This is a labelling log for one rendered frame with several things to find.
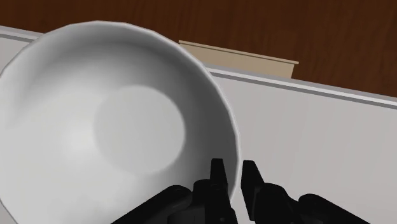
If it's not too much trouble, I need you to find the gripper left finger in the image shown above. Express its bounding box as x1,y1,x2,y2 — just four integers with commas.
110,158,239,224

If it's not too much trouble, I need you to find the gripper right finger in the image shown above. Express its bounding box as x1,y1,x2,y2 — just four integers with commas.
240,160,370,224

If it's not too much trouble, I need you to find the white bowl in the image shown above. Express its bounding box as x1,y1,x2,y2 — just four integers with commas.
0,20,242,224

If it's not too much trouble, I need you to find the beige box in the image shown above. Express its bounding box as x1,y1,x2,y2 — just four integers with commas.
178,39,300,80

